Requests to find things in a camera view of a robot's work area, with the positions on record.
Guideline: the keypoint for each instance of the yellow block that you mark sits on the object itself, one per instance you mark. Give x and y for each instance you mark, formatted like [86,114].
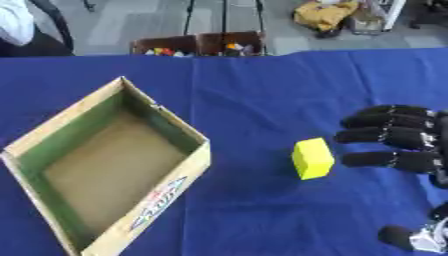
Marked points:
[312,158]

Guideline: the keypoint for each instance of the yellow bag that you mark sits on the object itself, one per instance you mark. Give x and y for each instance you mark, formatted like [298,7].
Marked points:
[324,14]

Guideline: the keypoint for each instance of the tan cardboard box green inside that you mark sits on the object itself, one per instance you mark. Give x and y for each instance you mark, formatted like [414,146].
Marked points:
[111,173]

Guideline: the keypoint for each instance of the black tripod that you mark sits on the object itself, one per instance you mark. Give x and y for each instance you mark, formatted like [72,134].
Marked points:
[223,16]

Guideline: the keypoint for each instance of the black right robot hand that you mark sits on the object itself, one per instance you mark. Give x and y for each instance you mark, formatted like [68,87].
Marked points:
[402,136]

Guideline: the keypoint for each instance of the brown crate of toys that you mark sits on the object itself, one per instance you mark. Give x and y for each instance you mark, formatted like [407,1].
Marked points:
[198,45]

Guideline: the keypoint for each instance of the person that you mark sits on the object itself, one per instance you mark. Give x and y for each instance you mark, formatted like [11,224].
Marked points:
[14,23]

